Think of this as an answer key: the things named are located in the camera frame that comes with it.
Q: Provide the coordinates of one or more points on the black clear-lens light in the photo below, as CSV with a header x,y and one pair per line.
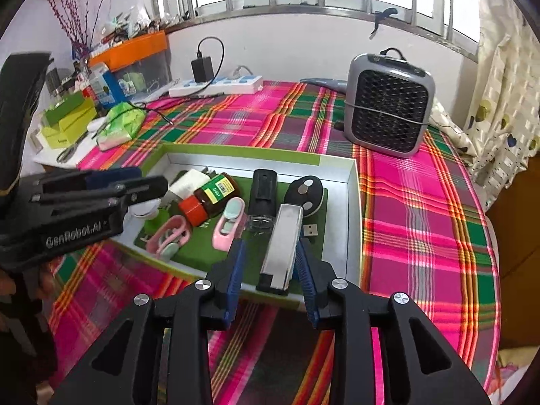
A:
x,y
261,190

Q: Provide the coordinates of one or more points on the orange lid storage bin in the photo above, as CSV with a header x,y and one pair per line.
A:
x,y
139,46

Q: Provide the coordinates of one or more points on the grey mini heater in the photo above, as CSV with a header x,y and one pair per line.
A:
x,y
388,109

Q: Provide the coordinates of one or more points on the white green cardboard box tray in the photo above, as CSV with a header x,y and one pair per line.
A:
x,y
341,219

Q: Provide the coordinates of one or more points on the green tissue pack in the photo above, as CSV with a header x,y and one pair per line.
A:
x,y
122,126

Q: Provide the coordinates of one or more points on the grey white plug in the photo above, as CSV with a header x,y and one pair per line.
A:
x,y
243,71

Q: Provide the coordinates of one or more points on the pink plaid cloth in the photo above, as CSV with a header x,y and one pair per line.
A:
x,y
422,219

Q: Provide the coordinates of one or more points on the black charger block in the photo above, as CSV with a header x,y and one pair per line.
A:
x,y
201,69

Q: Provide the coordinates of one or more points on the black curved panel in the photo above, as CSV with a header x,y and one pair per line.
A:
x,y
21,114

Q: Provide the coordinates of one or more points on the grey scissors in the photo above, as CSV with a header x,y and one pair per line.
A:
x,y
65,156

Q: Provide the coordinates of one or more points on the grey oblong plastic object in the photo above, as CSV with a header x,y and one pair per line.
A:
x,y
325,83

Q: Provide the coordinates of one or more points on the wooden furniture panel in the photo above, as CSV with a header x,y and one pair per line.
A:
x,y
519,261

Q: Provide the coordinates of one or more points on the purple flower branches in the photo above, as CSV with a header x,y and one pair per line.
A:
x,y
78,46

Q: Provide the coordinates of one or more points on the white and green small object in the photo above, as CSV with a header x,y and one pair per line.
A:
x,y
147,211

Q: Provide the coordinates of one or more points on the pile of small tools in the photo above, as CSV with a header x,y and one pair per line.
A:
x,y
122,29

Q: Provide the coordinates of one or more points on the white power strip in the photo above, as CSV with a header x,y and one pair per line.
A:
x,y
240,86

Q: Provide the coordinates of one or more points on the metal window grille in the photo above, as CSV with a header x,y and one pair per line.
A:
x,y
295,10

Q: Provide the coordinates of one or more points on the blue white carton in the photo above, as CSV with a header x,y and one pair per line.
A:
x,y
107,88

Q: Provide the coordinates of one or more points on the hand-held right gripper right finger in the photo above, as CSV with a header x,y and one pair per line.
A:
x,y
306,282

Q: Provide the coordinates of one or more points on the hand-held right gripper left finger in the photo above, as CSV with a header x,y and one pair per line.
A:
x,y
234,278

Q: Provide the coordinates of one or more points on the green printed pad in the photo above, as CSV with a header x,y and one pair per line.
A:
x,y
198,253

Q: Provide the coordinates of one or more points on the brown bottle red cap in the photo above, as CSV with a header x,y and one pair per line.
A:
x,y
211,202

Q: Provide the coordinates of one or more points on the cream dotted curtain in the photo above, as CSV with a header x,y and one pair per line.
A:
x,y
502,114

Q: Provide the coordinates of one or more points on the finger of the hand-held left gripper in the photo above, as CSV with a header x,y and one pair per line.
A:
x,y
143,190
109,176

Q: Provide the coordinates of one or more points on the pink mint nail clipper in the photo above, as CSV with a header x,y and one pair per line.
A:
x,y
177,225

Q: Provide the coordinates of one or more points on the black oval key fob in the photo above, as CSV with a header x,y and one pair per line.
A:
x,y
306,190

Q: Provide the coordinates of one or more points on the yellow-green cardboard box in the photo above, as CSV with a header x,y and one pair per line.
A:
x,y
71,130

